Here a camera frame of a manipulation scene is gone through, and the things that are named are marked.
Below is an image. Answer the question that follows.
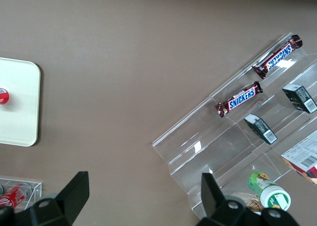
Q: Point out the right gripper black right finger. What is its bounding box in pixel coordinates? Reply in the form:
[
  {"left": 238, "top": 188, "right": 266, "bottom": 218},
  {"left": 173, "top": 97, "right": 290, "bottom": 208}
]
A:
[{"left": 201, "top": 172, "right": 253, "bottom": 221}]

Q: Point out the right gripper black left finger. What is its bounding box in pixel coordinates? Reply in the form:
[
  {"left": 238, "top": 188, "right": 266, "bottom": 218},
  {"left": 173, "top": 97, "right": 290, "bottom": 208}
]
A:
[{"left": 29, "top": 171, "right": 90, "bottom": 226}]

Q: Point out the wicker basket holding foil trays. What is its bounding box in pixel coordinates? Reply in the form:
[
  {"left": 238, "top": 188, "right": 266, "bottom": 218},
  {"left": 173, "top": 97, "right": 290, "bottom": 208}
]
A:
[{"left": 231, "top": 192, "right": 264, "bottom": 216}]

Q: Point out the cream plastic tray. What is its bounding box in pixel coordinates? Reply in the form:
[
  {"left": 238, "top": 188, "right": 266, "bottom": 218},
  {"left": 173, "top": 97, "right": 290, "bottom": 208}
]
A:
[{"left": 0, "top": 56, "right": 42, "bottom": 147}]

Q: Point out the clear acrylic bottle rack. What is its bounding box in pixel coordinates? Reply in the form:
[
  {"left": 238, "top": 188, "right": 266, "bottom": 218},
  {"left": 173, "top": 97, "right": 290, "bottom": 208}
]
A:
[{"left": 0, "top": 177, "right": 43, "bottom": 211}]

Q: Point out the clear acrylic stepped display stand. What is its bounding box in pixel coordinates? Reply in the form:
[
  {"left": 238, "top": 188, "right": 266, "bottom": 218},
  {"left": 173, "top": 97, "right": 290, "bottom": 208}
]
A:
[{"left": 151, "top": 32, "right": 317, "bottom": 221}]

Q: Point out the green bottle with white cap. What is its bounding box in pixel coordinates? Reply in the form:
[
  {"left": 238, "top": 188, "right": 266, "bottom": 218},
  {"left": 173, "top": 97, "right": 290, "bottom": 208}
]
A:
[{"left": 247, "top": 171, "right": 292, "bottom": 211}]

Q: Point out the red soda can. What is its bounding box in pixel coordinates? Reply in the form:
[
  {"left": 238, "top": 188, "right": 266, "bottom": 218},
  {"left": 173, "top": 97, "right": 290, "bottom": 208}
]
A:
[{"left": 0, "top": 183, "right": 32, "bottom": 209}]

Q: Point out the small dark green carton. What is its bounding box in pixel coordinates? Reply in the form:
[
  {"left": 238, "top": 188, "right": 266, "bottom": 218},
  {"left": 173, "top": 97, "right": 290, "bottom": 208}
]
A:
[
  {"left": 244, "top": 113, "right": 278, "bottom": 145},
  {"left": 281, "top": 84, "right": 317, "bottom": 114}
]

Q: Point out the Snickers chocolate bar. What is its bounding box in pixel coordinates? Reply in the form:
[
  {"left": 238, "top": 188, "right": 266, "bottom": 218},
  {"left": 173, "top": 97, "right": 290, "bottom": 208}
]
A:
[
  {"left": 214, "top": 81, "right": 264, "bottom": 118},
  {"left": 252, "top": 34, "right": 304, "bottom": 80}
]

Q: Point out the printed snack box with barcode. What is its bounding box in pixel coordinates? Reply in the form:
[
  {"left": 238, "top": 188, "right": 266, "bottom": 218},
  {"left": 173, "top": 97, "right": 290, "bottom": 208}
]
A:
[{"left": 280, "top": 130, "right": 317, "bottom": 186}]

